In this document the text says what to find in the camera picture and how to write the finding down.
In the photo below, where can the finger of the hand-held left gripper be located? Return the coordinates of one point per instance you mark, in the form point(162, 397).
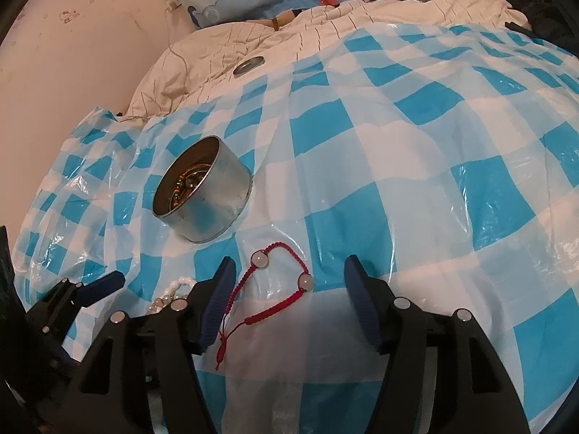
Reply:
point(59, 350)
point(106, 282)

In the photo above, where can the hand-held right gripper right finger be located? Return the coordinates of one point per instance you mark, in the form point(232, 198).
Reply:
point(362, 307)

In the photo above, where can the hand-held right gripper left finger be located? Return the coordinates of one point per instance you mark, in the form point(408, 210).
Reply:
point(217, 307)

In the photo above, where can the silver round tin can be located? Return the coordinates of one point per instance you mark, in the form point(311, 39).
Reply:
point(212, 217)

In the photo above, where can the blue checkered plastic sheet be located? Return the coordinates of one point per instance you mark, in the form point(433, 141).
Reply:
point(384, 167)

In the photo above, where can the silver round tin lid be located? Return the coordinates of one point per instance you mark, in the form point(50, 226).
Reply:
point(249, 66)

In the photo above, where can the white striped pillow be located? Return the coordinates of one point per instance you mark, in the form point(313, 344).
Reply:
point(217, 49)

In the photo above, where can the black jacket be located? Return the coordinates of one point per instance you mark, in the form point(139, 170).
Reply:
point(547, 13)

